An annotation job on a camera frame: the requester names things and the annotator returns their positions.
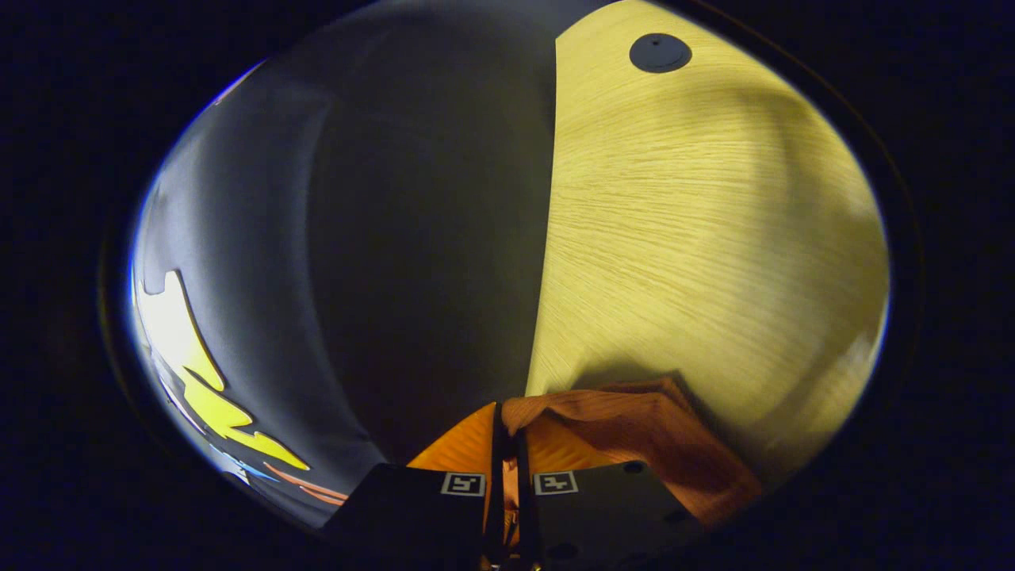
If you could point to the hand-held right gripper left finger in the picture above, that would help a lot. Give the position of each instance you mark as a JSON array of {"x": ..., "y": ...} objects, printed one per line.
[{"x": 412, "y": 507}]

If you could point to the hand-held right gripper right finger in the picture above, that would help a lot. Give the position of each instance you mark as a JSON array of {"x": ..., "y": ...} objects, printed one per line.
[{"x": 603, "y": 515}]

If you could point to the orange button-up garment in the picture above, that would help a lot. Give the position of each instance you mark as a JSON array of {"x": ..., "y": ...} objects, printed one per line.
[{"x": 674, "y": 444}]

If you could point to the black backdrop cloth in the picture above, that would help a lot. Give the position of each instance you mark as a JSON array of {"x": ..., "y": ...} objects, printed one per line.
[{"x": 396, "y": 238}]

